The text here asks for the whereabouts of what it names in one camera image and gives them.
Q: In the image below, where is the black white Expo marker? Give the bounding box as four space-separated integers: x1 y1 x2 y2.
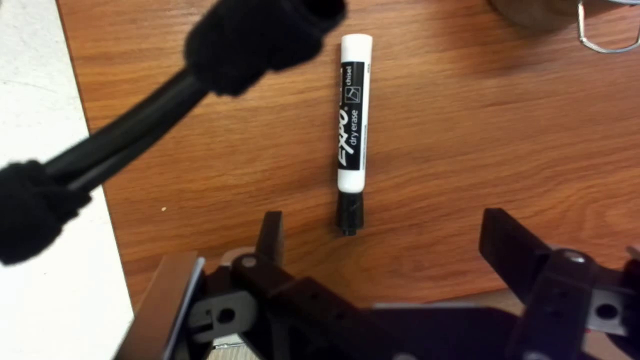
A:
335 32 377 241

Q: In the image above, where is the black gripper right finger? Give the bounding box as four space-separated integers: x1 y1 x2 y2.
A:
478 206 640 360

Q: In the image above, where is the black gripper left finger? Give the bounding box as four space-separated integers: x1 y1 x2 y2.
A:
228 209 366 360

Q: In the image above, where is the grey metal mug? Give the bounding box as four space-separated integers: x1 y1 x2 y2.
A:
489 0 640 57

